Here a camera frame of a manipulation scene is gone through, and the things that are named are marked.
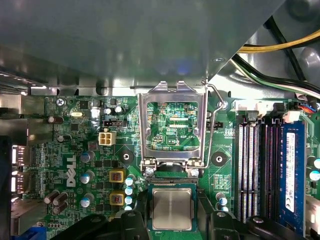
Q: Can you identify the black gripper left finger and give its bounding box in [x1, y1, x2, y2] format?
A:
[49, 187, 151, 240]

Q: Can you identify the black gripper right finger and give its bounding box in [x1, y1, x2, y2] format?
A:
[196, 192, 312, 240]

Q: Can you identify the silver CPU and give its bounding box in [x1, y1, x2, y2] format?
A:
[147, 182, 198, 232]

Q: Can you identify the CPU socket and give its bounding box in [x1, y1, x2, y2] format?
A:
[144, 174, 201, 235]

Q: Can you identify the black RAM slot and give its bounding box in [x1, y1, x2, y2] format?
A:
[236, 112, 249, 224]
[248, 112, 261, 224]
[263, 117, 278, 224]

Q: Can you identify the green motherboard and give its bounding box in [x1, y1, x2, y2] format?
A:
[22, 84, 320, 240]

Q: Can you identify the blue RAM stick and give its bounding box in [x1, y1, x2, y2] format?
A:
[278, 119, 308, 238]

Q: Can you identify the metal socket cover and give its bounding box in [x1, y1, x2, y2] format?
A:
[137, 80, 209, 171]

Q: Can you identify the black PC case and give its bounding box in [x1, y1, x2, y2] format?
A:
[0, 0, 320, 240]

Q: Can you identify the grey power supply unit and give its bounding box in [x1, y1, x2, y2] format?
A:
[0, 0, 286, 87]

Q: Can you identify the wire locking lever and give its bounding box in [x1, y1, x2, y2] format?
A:
[201, 79, 229, 170]

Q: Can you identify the black and white wire bundle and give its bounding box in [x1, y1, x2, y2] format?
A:
[231, 14, 320, 101]

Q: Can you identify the yellow wire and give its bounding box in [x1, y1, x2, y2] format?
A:
[236, 31, 320, 55]

